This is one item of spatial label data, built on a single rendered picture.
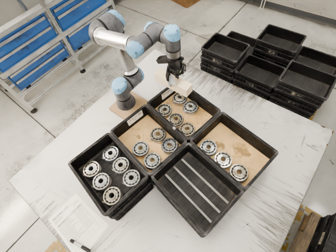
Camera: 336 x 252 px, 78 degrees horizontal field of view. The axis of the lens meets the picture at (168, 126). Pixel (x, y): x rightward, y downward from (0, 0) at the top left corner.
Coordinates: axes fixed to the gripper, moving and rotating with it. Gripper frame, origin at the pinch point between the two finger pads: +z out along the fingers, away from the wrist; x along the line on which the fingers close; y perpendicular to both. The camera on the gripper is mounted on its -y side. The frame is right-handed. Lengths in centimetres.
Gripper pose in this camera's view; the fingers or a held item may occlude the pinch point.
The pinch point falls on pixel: (173, 80)
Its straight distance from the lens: 127.7
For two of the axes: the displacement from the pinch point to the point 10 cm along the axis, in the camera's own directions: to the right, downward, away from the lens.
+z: 0.9, 5.1, 8.5
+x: 6.1, -7.0, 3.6
